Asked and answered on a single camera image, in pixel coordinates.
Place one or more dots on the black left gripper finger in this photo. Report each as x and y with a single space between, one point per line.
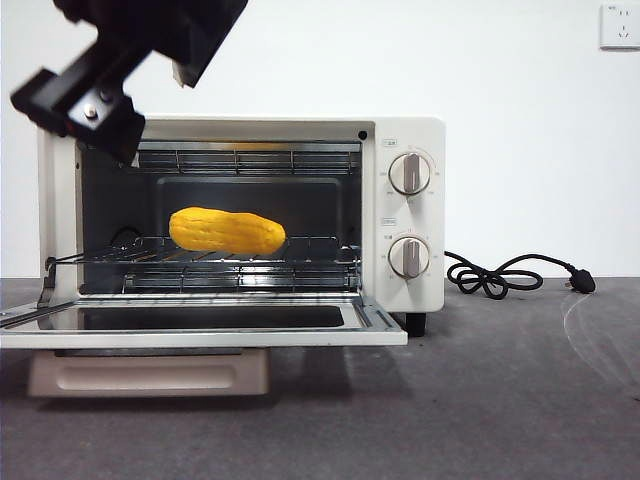
40 102
107 127

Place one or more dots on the yellow corn cob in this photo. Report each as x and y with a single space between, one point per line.
225 230

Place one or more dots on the cream Toshiba toaster oven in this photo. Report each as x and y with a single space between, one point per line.
431 220

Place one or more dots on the cream temperature knob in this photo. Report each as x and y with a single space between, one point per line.
410 173

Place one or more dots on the cream timer knob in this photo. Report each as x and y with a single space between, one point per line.
410 257

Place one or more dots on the white wall socket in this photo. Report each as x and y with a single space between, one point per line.
620 42

